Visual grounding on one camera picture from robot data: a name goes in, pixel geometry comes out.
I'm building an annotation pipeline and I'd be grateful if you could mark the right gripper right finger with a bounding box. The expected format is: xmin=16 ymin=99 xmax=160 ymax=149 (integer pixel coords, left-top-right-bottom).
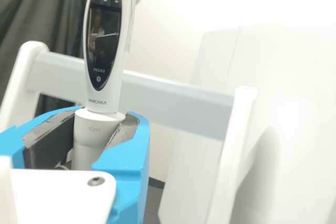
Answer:
xmin=91 ymin=112 xmax=151 ymax=224

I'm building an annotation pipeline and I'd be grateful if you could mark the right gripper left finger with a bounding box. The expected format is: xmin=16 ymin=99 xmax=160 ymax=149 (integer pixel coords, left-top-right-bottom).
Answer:
xmin=0 ymin=105 xmax=85 ymax=170

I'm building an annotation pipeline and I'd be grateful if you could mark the white pipette stand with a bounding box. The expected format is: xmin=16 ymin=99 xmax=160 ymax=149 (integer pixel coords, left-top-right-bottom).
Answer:
xmin=0 ymin=40 xmax=260 ymax=224

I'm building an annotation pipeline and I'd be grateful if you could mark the pipette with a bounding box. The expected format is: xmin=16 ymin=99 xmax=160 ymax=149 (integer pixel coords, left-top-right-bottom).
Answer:
xmin=70 ymin=0 xmax=153 ymax=170

